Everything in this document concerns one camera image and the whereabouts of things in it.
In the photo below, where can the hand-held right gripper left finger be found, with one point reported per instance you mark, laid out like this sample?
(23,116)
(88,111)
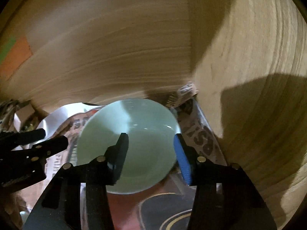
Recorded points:
(120,155)

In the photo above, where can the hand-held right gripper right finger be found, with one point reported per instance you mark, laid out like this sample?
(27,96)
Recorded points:
(182,158)

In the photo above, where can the printed tablecloth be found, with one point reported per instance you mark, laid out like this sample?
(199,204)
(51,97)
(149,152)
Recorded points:
(203,136)

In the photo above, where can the white paper sheet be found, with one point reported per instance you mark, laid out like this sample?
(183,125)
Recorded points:
(57,117)

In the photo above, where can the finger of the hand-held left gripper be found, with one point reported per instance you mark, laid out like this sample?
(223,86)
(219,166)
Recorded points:
(52,143)
(31,134)

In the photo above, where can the mint green bowl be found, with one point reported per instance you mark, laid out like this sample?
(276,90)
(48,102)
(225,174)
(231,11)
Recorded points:
(144,124)

